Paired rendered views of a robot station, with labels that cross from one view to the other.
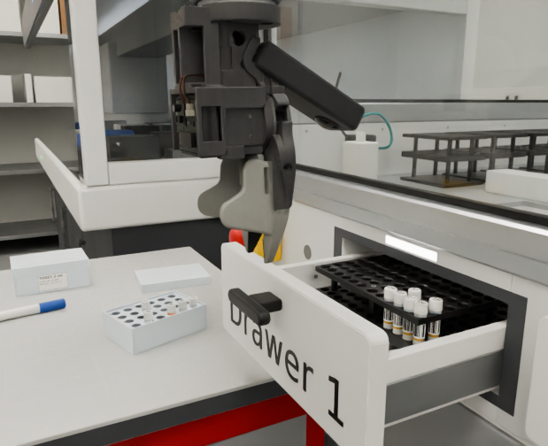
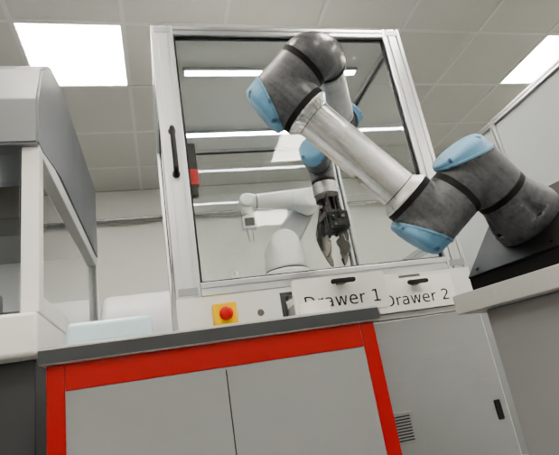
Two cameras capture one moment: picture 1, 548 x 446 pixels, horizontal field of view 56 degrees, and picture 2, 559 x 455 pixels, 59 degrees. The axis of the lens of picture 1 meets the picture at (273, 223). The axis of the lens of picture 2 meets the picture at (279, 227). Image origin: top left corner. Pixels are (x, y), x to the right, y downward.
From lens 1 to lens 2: 154 cm
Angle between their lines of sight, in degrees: 83
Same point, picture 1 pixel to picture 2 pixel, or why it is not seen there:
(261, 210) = (346, 247)
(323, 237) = (272, 301)
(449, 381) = not seen: hidden behind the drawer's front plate
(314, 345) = (363, 285)
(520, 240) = (358, 269)
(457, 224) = (339, 272)
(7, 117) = not seen: outside the picture
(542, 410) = not seen: hidden behind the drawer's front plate
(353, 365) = (379, 280)
